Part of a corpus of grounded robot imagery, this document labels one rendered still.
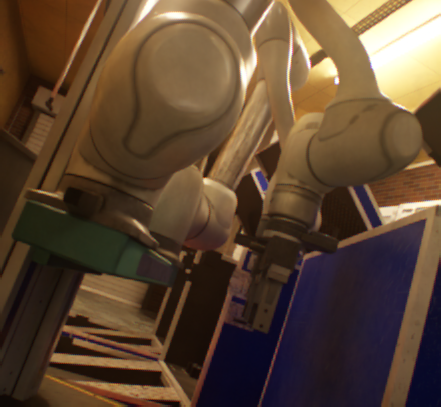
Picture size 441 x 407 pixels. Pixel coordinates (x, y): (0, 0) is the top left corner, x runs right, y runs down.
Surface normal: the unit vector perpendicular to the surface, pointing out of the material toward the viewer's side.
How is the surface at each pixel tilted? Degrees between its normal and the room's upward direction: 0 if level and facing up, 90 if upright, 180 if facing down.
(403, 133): 98
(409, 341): 90
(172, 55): 96
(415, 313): 90
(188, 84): 95
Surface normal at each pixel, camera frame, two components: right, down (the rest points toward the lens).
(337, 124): -0.89, -0.19
